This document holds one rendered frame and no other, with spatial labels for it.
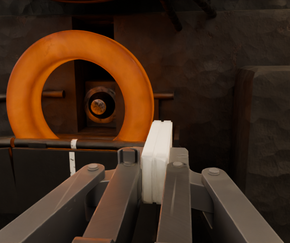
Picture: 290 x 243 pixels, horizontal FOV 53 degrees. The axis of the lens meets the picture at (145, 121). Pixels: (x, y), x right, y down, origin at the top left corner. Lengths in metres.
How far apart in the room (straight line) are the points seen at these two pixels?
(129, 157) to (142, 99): 0.19
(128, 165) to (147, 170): 0.01
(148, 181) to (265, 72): 0.20
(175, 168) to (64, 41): 0.25
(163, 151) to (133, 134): 0.19
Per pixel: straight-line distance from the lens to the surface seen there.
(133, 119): 0.35
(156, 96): 0.41
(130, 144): 0.34
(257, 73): 0.32
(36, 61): 0.38
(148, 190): 0.17
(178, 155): 0.18
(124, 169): 0.15
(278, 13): 0.44
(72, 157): 0.35
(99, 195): 0.16
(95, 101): 0.45
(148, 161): 0.16
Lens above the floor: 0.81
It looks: 12 degrees down
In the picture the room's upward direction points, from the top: straight up
